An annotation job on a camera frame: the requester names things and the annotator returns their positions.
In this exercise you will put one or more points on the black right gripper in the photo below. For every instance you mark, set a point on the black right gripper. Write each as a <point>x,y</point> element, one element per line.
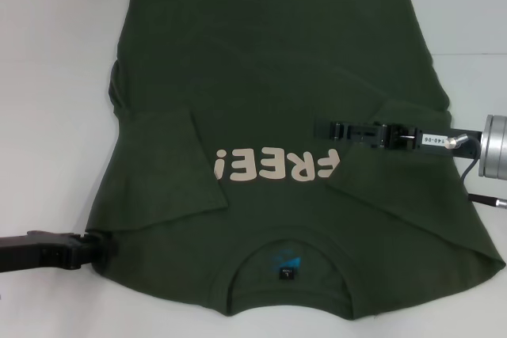
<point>431,140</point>

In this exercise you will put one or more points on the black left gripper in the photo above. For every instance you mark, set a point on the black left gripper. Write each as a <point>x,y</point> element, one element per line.
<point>35,253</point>

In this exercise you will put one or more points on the dark green FREE t-shirt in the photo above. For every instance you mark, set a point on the dark green FREE t-shirt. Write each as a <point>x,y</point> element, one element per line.
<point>253,77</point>

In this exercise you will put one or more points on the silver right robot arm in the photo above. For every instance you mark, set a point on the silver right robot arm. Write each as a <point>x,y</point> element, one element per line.
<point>495,146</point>

